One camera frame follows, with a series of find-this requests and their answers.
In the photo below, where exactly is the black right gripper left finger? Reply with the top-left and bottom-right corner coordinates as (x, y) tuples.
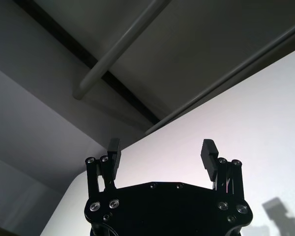
(85, 138), (122, 197)

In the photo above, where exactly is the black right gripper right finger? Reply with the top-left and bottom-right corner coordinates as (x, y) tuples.
(201, 139), (244, 200)

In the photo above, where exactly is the thick grey horizontal rail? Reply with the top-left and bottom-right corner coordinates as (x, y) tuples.
(72, 0), (173, 101)

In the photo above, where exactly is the black slotted frame upright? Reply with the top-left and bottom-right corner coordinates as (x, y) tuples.
(13, 0), (161, 125)

